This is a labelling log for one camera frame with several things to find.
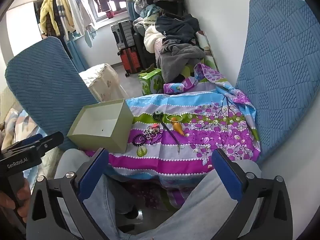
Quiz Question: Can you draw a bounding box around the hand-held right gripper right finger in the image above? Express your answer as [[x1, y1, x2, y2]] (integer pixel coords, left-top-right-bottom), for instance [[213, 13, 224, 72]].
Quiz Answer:
[[211, 148, 293, 240]]

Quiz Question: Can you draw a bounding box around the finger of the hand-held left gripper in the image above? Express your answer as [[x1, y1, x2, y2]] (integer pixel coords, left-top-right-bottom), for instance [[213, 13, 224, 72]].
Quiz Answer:
[[1, 131, 65, 159], [2, 133, 43, 151]]

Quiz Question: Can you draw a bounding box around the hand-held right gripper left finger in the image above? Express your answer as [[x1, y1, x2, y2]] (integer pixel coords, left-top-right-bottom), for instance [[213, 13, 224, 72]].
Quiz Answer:
[[26, 148, 118, 240]]

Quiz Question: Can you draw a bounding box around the white cardboard box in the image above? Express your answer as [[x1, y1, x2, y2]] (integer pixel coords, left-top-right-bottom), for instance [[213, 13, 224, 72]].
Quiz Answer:
[[66, 99, 134, 154]]

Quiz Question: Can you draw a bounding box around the black bead bracelet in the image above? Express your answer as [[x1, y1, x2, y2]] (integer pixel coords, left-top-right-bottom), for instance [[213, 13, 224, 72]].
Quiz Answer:
[[132, 134, 150, 147]]

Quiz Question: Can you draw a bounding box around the silver bead chain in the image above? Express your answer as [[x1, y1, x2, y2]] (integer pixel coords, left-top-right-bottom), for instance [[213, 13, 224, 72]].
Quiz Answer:
[[142, 127, 163, 143]]

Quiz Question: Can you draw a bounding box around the orange round bead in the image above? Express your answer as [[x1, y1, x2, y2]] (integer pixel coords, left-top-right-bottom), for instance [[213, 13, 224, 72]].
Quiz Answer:
[[166, 115, 187, 136]]

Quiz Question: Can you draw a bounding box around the green leaf hair clip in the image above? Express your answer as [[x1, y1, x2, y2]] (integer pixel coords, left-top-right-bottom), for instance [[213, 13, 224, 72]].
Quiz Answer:
[[152, 110, 182, 155]]

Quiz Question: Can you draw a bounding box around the person's left hand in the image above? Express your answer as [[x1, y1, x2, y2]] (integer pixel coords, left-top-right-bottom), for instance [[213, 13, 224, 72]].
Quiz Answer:
[[0, 177, 32, 224]]

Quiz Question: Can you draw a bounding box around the patterned bedding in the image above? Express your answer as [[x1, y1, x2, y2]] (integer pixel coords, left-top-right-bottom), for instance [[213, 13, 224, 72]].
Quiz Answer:
[[0, 85, 60, 193]]

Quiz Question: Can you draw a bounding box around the person's left leg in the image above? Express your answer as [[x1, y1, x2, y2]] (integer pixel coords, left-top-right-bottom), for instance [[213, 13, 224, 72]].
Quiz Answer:
[[54, 149, 140, 240]]

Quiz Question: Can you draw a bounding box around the floral printed cloth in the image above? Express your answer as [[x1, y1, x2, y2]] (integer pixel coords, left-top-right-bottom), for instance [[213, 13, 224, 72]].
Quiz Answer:
[[84, 62, 262, 209]]

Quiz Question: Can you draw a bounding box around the blue covered chair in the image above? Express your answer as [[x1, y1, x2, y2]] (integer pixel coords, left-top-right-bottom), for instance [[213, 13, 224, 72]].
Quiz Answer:
[[4, 36, 100, 153], [235, 0, 320, 165]]

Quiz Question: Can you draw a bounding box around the cream lace cover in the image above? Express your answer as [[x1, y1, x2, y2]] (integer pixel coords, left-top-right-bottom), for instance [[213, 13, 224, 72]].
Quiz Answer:
[[79, 63, 123, 103]]

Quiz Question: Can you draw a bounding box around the green printed carton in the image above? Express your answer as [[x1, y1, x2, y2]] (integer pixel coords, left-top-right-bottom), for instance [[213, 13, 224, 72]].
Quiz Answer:
[[138, 64, 165, 95]]

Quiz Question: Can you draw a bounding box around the lime green stool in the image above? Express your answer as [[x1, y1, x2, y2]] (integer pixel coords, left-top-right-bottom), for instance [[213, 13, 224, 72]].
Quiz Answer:
[[184, 65, 200, 77]]

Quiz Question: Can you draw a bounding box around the light blue hanging garment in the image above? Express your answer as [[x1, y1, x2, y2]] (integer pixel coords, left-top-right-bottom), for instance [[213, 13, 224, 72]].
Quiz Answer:
[[84, 27, 98, 48]]

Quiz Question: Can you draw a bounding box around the red suitcase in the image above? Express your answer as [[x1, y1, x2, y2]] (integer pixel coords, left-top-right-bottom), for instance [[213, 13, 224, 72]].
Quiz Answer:
[[117, 47, 143, 77]]

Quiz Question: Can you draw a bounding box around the leaning mirror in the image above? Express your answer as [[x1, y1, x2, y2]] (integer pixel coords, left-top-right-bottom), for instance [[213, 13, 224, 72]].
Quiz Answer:
[[196, 30, 220, 72]]

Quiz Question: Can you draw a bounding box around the black suitcase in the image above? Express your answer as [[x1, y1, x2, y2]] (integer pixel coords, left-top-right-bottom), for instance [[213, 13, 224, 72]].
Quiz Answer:
[[132, 31, 157, 70]]

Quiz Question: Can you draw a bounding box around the yellow hanging jacket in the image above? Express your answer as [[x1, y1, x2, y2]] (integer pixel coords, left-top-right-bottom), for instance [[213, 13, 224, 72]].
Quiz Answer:
[[39, 0, 75, 37]]

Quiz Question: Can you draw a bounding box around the grey fleece garment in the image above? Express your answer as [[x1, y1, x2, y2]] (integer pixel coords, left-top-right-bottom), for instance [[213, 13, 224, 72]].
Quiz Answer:
[[156, 39, 207, 83]]

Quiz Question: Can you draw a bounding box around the grey suitcase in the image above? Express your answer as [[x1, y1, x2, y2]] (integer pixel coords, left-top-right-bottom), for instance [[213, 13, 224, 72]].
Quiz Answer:
[[111, 20, 137, 50]]

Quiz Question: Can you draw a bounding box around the white hanging shirt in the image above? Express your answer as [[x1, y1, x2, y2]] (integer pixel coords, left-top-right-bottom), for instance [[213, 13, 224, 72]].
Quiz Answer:
[[66, 0, 95, 37]]

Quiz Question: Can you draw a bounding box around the pink garment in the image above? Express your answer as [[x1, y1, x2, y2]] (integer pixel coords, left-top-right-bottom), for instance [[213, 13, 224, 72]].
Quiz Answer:
[[154, 40, 165, 65]]

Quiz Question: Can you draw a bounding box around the white duvet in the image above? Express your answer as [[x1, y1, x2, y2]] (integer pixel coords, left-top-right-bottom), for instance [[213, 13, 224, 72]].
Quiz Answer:
[[144, 25, 167, 54]]

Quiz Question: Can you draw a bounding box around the dark blue jacket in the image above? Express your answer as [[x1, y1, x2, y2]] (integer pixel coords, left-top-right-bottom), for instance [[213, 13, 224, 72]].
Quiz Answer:
[[155, 14, 200, 43]]

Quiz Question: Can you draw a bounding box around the pile of mixed clothes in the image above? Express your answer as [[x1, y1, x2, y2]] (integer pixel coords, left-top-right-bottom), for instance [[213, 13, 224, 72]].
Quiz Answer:
[[132, 0, 187, 28]]

